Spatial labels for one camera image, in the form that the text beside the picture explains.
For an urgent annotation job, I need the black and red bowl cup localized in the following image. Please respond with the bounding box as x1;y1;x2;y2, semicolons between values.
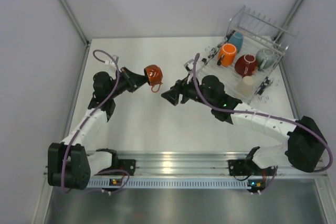
144;65;163;93

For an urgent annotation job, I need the aluminium mounting rail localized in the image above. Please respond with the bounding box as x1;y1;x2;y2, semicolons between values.
43;151;328;177

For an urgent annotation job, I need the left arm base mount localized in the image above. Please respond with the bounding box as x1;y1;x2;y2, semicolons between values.
112;159;136;176

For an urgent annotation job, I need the beige tumbler cup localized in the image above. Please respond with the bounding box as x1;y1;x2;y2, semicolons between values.
236;76;255;97

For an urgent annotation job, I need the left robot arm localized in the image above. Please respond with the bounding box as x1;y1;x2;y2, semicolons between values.
47;67;149;190

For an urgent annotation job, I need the silver metal dish rack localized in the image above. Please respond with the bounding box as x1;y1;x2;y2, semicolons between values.
196;6;298;103

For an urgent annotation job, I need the slotted cable duct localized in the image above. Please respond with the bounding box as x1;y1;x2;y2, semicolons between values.
86;178;253;189

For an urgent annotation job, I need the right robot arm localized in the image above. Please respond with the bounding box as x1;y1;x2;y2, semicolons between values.
161;75;327;175

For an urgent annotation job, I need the blue ceramic mug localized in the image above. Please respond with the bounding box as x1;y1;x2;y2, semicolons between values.
228;31;244;52

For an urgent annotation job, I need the orange mug black handle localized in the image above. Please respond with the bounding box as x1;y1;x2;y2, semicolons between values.
217;43;237;67

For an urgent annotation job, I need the white and red mug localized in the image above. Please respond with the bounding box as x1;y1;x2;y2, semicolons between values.
234;54;258;77

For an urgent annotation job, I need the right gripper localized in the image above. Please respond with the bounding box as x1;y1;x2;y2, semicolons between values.
161;74;215;109

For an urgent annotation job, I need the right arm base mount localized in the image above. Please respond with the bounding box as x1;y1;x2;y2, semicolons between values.
228;159;251;181

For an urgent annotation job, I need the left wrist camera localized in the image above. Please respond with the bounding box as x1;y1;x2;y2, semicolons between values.
104;55;119;72

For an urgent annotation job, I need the grey ceramic mug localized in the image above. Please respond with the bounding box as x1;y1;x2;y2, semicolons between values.
256;48;276;71

